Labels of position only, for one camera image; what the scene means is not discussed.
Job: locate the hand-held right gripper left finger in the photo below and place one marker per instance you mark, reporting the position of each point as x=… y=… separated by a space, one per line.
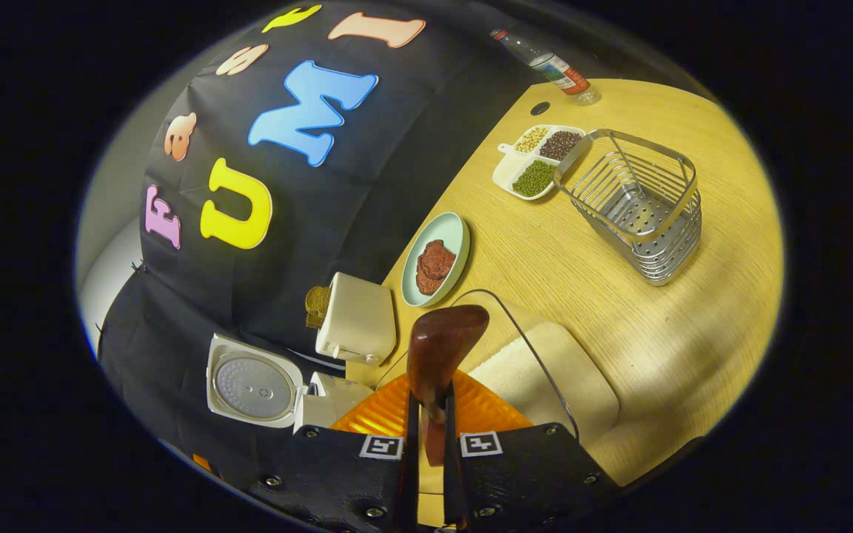
x=338 y=481

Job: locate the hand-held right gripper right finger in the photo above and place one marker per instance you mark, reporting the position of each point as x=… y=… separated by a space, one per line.
x=523 y=474

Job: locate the white rice cooker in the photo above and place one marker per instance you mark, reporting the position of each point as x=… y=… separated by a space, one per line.
x=252 y=385

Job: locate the brown wooden spoon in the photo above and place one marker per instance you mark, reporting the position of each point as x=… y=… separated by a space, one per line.
x=437 y=348

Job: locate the white toaster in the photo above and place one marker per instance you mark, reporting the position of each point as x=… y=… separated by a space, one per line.
x=356 y=318

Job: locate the brown bread slice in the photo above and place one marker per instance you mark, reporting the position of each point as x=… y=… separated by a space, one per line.
x=318 y=303

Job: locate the red meat slices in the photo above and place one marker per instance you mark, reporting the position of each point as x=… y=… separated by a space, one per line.
x=434 y=266

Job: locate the pale green plate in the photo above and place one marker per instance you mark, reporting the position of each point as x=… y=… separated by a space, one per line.
x=450 y=233

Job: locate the black backdrop cloth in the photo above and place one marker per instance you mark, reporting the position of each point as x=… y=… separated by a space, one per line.
x=367 y=200

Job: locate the white divided bean dish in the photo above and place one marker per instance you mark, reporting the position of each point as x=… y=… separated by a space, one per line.
x=534 y=178

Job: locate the clear plastic water bottle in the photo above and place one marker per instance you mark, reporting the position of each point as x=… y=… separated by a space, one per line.
x=560 y=70

